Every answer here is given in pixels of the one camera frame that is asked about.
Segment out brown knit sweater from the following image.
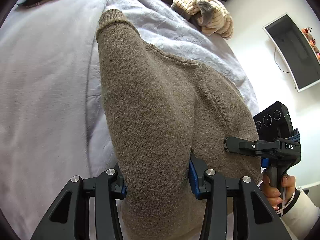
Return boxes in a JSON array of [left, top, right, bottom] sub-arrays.
[[97, 9, 261, 239]]

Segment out white sleeve right forearm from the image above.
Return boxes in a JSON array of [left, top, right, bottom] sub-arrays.
[[281, 190, 319, 239]]

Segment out beige striped clothes pile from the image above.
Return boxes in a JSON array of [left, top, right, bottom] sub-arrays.
[[161, 0, 234, 40]]

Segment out person right hand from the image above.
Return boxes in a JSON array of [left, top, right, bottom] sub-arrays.
[[260, 172, 296, 211]]

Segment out lavender bed blanket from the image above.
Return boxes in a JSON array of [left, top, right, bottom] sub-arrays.
[[1, 0, 259, 239]]

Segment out dried flower decoration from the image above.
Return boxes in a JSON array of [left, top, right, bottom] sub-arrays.
[[301, 27, 320, 61]]

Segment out curved monitor on wall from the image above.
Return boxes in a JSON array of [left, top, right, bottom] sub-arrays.
[[263, 14, 319, 93]]

